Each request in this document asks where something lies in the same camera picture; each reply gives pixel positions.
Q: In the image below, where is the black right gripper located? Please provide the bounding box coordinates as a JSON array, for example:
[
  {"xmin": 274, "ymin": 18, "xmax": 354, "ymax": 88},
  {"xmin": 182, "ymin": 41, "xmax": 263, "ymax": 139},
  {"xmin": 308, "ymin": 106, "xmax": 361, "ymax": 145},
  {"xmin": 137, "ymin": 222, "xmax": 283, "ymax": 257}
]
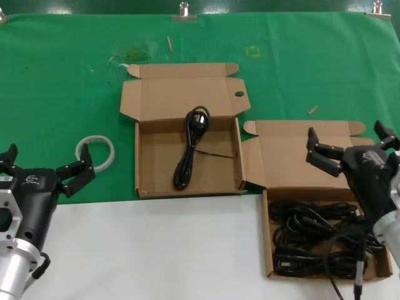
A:
[{"xmin": 305, "ymin": 119, "xmax": 400, "ymax": 226}]

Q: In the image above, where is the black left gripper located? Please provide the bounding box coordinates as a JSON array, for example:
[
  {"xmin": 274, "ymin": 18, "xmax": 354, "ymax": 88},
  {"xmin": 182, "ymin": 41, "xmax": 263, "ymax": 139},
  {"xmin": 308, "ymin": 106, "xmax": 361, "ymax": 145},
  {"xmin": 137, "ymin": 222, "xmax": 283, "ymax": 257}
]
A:
[{"xmin": 0, "ymin": 142, "xmax": 96, "ymax": 250}]

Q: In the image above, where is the cardboard box without hole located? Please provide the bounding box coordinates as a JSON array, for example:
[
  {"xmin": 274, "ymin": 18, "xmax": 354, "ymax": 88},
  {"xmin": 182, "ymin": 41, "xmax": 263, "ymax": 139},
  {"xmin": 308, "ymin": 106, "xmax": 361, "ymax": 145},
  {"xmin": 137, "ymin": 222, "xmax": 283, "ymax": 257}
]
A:
[{"xmin": 242, "ymin": 120, "xmax": 394, "ymax": 280}]

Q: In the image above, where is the cardboard box with round hole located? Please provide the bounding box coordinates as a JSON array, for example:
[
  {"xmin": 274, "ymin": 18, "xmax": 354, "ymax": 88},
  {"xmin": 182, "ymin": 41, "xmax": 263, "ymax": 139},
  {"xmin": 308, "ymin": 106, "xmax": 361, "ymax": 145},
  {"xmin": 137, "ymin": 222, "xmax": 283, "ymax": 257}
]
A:
[{"xmin": 119, "ymin": 62, "xmax": 252, "ymax": 199}]

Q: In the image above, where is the clear tape roll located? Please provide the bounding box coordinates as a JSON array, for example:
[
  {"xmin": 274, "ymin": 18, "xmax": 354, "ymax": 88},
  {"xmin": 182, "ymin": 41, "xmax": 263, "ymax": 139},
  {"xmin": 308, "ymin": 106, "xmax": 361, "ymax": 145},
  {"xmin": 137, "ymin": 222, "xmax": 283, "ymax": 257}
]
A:
[{"xmin": 74, "ymin": 134, "xmax": 116, "ymax": 173}]

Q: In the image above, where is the green table cloth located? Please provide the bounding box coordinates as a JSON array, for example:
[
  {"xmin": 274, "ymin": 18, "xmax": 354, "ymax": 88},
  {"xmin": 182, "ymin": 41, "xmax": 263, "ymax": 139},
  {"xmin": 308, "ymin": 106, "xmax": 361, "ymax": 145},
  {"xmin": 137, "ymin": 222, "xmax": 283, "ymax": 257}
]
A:
[{"xmin": 0, "ymin": 12, "xmax": 400, "ymax": 206}]

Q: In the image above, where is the metal binder clip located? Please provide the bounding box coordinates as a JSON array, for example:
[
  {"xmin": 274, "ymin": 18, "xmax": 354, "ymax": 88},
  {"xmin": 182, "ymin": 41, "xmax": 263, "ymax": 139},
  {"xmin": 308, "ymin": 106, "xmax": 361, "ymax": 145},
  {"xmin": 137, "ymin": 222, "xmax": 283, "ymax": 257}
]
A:
[
  {"xmin": 171, "ymin": 1, "xmax": 198, "ymax": 23},
  {"xmin": 365, "ymin": 0, "xmax": 392, "ymax": 19}
]

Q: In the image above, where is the black power cord bundle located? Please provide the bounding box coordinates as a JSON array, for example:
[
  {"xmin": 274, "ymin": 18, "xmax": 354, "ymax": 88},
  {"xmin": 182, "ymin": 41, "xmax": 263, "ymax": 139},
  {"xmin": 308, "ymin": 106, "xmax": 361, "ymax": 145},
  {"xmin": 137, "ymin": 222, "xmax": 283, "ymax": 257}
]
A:
[
  {"xmin": 272, "ymin": 215, "xmax": 386, "ymax": 249},
  {"xmin": 268, "ymin": 201, "xmax": 367, "ymax": 226},
  {"xmin": 274, "ymin": 246, "xmax": 376, "ymax": 279}
]

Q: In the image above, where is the short black cable loop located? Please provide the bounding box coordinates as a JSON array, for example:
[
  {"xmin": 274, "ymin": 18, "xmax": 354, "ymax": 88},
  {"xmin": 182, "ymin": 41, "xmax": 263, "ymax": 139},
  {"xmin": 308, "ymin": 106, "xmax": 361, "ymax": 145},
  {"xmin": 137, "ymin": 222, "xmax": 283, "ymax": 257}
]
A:
[{"xmin": 30, "ymin": 251, "xmax": 51, "ymax": 279}]

